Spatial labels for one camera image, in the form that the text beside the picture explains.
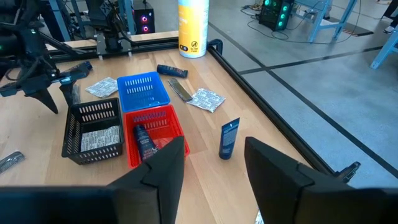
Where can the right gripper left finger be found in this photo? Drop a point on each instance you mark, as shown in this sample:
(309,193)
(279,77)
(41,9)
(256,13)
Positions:
(161,186)

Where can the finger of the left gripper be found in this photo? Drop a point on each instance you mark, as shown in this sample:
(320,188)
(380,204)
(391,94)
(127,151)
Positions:
(46,98)
(68,91)

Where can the yellow white wipes canister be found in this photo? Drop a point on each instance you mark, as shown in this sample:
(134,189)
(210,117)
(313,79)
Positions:
(192,28)

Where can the light blue desk frame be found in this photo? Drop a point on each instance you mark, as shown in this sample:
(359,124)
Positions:
(384,51)
(317,21)

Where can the computer tower green fans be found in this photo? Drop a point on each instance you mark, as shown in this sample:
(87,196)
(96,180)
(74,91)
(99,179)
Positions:
(275,14)

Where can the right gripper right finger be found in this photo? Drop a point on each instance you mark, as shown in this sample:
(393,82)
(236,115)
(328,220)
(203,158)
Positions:
(280,193)

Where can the clear blister pack top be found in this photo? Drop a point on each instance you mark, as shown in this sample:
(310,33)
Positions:
(206,100)

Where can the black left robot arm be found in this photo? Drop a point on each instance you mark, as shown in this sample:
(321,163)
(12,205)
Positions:
(107,18)

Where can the person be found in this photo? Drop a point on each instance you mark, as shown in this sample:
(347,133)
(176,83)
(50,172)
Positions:
(391,28)

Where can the computer tower pink fans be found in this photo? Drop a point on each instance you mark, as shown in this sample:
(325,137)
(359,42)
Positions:
(143,18)

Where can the red plastic basket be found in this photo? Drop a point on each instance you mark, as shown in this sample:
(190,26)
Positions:
(168,124)

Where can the purple packet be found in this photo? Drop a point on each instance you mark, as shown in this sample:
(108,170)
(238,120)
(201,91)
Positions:
(81,69)

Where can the blue plastic basket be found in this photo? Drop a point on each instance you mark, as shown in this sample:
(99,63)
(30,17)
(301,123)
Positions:
(143,102)

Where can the black plastic basket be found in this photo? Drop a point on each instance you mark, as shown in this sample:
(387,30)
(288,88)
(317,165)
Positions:
(93,121)

